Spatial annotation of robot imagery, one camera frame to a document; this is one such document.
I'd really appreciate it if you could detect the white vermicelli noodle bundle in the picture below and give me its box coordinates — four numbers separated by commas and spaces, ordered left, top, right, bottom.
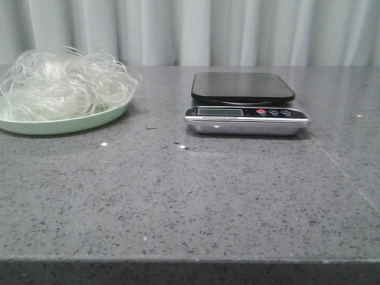
1, 46, 141, 122

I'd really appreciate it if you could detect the black silver kitchen scale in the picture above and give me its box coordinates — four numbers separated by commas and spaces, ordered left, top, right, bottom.
184, 72, 311, 136

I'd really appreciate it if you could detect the light green plastic plate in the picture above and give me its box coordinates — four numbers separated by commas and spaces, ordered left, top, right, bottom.
1, 96, 128, 135

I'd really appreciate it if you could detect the white pleated curtain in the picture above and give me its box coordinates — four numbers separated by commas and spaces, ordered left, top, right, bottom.
1, 1, 379, 67

